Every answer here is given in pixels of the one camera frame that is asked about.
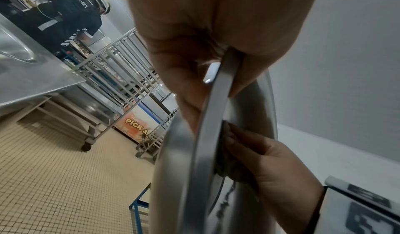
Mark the person's right hand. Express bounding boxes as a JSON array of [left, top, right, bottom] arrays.
[[222, 123, 324, 234]]

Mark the person's left hand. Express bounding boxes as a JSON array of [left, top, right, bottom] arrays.
[[120, 0, 323, 133]]

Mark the grey scouring cloth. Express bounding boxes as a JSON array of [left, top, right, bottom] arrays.
[[214, 120, 264, 204]]

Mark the steel pot lid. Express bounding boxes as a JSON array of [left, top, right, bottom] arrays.
[[149, 48, 279, 234]]

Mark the steel rack trolley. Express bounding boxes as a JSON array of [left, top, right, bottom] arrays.
[[71, 27, 181, 165]]

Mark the white wrist tracker with marker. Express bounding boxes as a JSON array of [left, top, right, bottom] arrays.
[[307, 176, 400, 234]]

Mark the orange chest freezer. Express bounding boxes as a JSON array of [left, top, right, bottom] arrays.
[[112, 101, 164, 145]]

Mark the steel work table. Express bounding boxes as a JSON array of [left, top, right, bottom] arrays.
[[0, 13, 121, 152]]

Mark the steel basin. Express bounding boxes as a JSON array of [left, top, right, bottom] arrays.
[[0, 15, 38, 64]]

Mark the blue metal frame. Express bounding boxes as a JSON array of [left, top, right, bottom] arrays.
[[129, 182, 153, 234]]

